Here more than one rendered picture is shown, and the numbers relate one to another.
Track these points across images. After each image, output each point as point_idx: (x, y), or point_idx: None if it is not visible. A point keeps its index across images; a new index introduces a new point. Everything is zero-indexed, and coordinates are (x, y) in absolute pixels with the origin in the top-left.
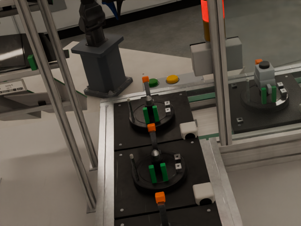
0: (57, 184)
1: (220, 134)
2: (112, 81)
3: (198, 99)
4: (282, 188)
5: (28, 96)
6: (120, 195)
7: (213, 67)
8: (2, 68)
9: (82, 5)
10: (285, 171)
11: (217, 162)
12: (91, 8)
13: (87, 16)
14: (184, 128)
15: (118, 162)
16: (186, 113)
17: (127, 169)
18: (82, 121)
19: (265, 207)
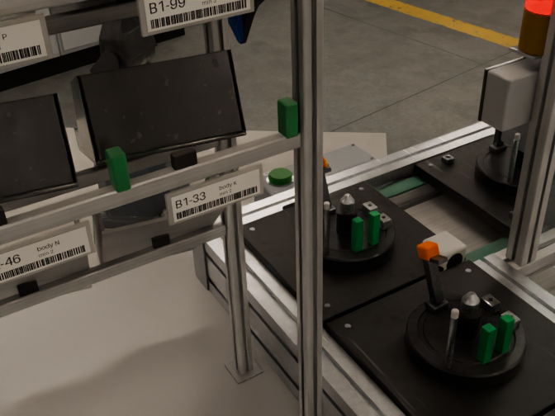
0: None
1: (521, 244)
2: (169, 190)
3: (391, 195)
4: None
5: (159, 224)
6: (425, 408)
7: (547, 106)
8: (182, 147)
9: (110, 24)
10: None
11: (542, 298)
12: (135, 29)
13: (128, 49)
14: (441, 246)
15: (357, 343)
16: (405, 221)
17: (390, 351)
18: (242, 269)
19: None
